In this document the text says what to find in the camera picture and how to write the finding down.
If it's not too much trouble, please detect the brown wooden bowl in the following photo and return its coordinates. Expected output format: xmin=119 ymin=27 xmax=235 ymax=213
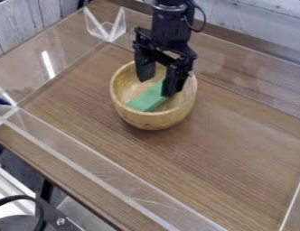
xmin=110 ymin=61 xmax=196 ymax=130

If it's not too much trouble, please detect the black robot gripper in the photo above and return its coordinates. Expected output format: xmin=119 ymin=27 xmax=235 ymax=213
xmin=132 ymin=2 xmax=198 ymax=97

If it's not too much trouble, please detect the blue object at edge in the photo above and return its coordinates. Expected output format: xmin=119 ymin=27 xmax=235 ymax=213
xmin=0 ymin=98 xmax=9 ymax=105

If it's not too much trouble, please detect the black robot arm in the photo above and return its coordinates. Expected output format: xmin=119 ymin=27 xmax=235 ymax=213
xmin=131 ymin=0 xmax=196 ymax=97

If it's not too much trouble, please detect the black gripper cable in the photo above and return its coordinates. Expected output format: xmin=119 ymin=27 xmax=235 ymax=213
xmin=183 ymin=0 xmax=207 ymax=33

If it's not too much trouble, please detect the black metal table leg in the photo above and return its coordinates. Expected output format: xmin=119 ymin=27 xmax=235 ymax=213
xmin=40 ymin=180 xmax=53 ymax=202

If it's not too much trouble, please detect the clear acrylic tray wall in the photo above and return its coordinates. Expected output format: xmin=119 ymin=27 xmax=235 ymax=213
xmin=0 ymin=1 xmax=300 ymax=231

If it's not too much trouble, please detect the grey metal bracket with screw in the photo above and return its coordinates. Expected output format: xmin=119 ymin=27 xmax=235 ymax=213
xmin=37 ymin=198 xmax=83 ymax=231

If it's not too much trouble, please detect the green rectangular block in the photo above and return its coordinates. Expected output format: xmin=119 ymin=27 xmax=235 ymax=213
xmin=126 ymin=80 xmax=167 ymax=112

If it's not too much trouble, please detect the clear acrylic corner bracket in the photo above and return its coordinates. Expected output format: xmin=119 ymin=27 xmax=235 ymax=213
xmin=83 ymin=7 xmax=126 ymax=42

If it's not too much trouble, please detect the black cable loop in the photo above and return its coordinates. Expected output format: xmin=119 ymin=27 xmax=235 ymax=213
xmin=0 ymin=194 xmax=45 ymax=231

